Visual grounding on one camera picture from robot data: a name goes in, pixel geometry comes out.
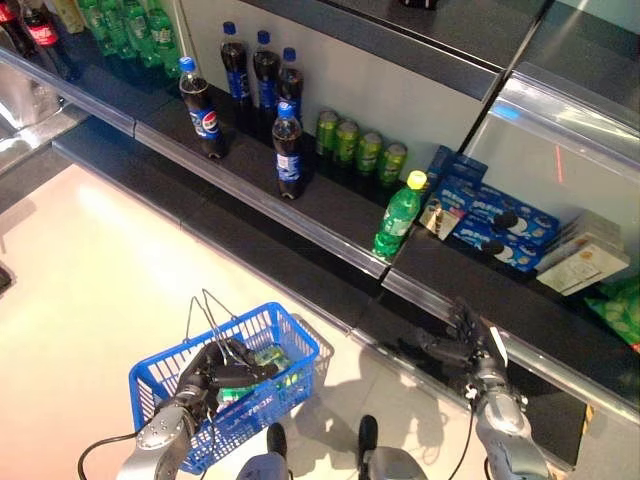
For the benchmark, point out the cream carton round logo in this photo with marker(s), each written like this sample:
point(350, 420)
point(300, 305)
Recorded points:
point(585, 265)

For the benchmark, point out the yellow black floor tape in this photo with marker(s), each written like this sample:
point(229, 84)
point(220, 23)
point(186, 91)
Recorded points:
point(589, 417)

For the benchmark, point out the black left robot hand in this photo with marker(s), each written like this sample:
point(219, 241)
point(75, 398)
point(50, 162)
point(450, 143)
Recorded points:
point(210, 375)

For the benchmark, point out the shelf board plain grey edge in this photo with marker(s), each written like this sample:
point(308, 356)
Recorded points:
point(400, 50)

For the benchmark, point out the blue white carton box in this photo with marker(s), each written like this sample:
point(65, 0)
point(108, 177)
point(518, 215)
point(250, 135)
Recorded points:
point(440, 162)

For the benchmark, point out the green snack bag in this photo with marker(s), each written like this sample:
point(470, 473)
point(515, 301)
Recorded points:
point(620, 310)

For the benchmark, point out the blue Oreo cookie box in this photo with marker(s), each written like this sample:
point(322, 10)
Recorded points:
point(480, 240)

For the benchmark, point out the silver robot leg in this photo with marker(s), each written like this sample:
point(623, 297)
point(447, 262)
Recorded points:
point(267, 460)
point(385, 460)

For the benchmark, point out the silver right robot leg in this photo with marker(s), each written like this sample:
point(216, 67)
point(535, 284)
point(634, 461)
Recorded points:
point(385, 460)

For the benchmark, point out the small yellow tea bottle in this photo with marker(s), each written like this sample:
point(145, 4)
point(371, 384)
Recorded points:
point(70, 15)

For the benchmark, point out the dark stone floor plinth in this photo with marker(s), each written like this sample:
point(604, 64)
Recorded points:
point(35, 135)

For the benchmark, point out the blue plastic shopping basket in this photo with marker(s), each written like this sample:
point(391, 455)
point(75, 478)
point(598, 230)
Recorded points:
point(280, 320)

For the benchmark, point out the green soda can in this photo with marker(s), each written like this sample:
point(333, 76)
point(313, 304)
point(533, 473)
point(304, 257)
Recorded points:
point(326, 132)
point(369, 152)
point(270, 356)
point(392, 164)
point(346, 142)

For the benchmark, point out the blue red carton multipack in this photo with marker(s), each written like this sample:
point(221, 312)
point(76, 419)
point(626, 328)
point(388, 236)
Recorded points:
point(520, 215)

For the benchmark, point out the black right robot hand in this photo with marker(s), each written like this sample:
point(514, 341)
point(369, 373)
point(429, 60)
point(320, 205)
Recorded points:
point(475, 345)

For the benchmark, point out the silver left robot leg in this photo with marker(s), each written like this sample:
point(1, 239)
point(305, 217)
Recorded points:
point(267, 460)

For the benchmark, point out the Coca-Cola bottle red cap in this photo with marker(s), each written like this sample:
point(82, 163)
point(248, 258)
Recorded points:
point(15, 25)
point(47, 40)

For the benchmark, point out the black base deck board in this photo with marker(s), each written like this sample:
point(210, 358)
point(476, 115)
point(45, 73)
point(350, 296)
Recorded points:
point(115, 155)
point(545, 410)
point(280, 260)

